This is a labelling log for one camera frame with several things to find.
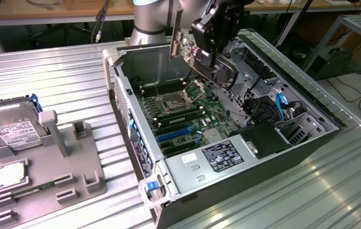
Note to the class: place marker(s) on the silver chipset heatsink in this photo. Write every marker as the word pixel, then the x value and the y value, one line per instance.
pixel 214 136

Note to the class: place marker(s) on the green motherboard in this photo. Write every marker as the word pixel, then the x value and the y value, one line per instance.
pixel 211 112

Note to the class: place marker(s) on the open black PC case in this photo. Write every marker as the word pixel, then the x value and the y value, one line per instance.
pixel 231 190

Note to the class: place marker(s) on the black device on floor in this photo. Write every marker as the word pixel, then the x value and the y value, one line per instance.
pixel 333 64

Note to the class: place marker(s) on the silver power supply unit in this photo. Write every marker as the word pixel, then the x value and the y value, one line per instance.
pixel 199 171

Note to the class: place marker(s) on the RAM stick with labels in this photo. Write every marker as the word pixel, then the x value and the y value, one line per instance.
pixel 181 119

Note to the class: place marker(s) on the CPU socket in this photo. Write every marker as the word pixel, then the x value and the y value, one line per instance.
pixel 173 102

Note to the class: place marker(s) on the graphics card with fan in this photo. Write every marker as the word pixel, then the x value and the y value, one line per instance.
pixel 225 71

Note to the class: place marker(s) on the metal socket cover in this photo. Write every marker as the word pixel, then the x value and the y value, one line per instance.
pixel 194 89

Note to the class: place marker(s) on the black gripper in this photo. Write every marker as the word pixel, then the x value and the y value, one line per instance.
pixel 222 23

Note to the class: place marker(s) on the blue disk caddy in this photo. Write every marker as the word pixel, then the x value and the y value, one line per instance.
pixel 35 102

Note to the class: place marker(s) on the long wooden desk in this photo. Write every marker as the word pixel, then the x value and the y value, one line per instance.
pixel 24 10

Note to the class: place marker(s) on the green RAM stick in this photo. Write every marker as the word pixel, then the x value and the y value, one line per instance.
pixel 34 189

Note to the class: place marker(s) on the blue expansion slot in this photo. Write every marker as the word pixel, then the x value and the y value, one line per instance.
pixel 174 134

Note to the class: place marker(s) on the grey parts rack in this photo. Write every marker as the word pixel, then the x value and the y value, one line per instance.
pixel 43 171

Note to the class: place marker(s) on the black expansion slot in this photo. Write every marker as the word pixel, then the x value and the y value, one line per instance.
pixel 178 146

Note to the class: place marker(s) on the thin locking lever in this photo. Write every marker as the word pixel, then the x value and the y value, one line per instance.
pixel 158 93

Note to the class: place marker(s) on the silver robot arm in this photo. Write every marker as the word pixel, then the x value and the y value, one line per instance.
pixel 151 21

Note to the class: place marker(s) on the CPU chip with metal lid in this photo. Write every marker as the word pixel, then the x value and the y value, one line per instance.
pixel 11 175

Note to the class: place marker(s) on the silver hard disk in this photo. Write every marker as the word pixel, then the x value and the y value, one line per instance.
pixel 11 128

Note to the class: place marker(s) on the silver drive cage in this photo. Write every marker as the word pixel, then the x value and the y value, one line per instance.
pixel 247 78

